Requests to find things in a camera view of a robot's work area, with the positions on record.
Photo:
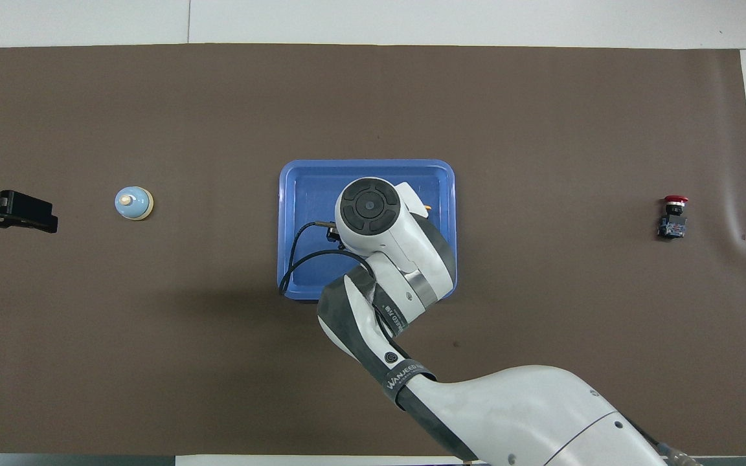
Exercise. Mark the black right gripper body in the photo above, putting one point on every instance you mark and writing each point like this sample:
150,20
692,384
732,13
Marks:
333,234

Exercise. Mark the light blue call bell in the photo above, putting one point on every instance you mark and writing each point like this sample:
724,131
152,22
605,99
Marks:
133,202

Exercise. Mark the red push button switch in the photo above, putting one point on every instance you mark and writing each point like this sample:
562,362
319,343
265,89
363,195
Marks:
673,223

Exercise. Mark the blue plastic tray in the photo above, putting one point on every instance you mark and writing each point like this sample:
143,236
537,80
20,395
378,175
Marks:
308,194

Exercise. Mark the brown table mat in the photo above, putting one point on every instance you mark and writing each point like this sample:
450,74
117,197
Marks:
153,356

